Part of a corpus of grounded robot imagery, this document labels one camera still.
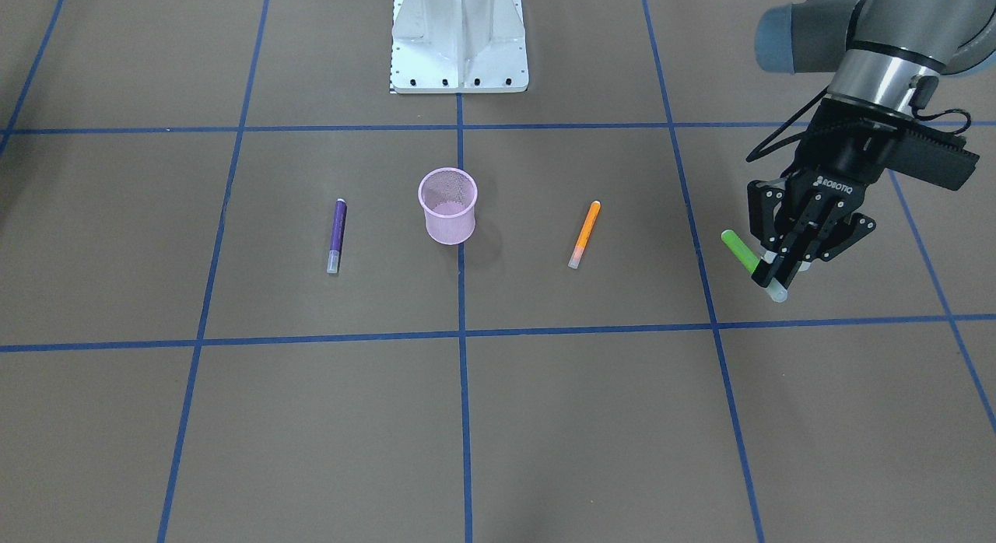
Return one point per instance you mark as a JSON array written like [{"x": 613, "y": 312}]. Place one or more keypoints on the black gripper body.
[{"x": 839, "y": 155}]

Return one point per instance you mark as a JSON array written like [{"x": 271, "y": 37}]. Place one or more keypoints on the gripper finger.
[
  {"x": 825, "y": 244},
  {"x": 789, "y": 221}
]

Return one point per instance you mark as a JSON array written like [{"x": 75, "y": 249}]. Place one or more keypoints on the green highlighter pen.
[{"x": 751, "y": 261}]

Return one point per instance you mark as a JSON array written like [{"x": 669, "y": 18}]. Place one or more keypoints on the orange highlighter pen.
[{"x": 584, "y": 235}]

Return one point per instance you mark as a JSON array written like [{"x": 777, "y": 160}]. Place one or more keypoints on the purple marker pen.
[{"x": 336, "y": 237}]

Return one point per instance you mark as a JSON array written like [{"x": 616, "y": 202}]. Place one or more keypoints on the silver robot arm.
[{"x": 886, "y": 59}]

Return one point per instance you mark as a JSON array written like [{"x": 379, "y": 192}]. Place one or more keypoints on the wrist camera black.
[{"x": 934, "y": 157}]

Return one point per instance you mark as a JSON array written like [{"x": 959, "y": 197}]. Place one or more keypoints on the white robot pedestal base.
[{"x": 458, "y": 47}]

